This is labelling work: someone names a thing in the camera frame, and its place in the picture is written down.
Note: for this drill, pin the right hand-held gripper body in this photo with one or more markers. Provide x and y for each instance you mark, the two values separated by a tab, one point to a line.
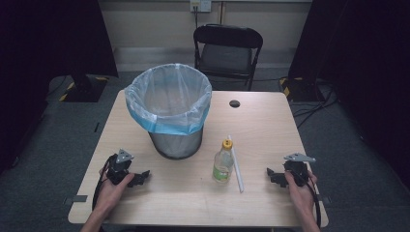
298	167

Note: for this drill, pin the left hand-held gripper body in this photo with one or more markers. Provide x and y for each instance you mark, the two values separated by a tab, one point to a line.
117	167

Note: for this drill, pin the white plastic tube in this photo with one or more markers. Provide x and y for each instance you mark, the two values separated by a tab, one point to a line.
238	174

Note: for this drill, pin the metal mesh trash bin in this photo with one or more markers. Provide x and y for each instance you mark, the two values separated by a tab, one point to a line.
176	145

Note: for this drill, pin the clear bottle with yellow cap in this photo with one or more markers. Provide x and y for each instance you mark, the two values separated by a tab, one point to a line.
222	166

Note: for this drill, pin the mesh trash bin with liner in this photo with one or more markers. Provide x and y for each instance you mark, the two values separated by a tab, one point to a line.
167	96

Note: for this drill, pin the person's left hand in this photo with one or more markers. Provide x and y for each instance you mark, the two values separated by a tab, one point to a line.
111	195

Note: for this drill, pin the person's right hand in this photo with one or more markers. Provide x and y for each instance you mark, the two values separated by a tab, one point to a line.
304	196

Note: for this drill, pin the grey tape strip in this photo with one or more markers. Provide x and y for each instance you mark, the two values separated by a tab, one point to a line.
75	199
324	199

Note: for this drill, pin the black stand base striped tape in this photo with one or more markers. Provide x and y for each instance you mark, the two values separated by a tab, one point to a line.
85	92
298	90

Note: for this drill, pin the black curtain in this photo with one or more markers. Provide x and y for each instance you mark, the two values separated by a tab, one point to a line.
364	64
48	42

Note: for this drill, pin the black folding chair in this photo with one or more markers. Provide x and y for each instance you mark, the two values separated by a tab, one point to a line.
225	58

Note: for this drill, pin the white wall socket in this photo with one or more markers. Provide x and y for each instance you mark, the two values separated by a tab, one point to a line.
200	5

